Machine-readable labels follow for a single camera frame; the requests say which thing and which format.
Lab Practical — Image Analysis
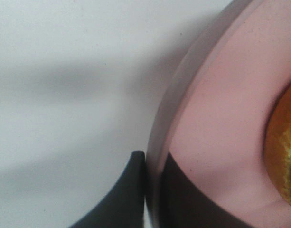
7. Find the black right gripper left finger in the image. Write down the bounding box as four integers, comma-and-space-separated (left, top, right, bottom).
72, 151, 145, 228

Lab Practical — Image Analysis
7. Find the pink round plate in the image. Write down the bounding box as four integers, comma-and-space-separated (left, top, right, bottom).
146, 0, 291, 228

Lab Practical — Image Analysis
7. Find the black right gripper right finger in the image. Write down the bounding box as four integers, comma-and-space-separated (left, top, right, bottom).
159, 152, 222, 228

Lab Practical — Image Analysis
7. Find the burger with lettuce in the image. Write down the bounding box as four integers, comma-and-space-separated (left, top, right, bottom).
263, 84, 291, 205

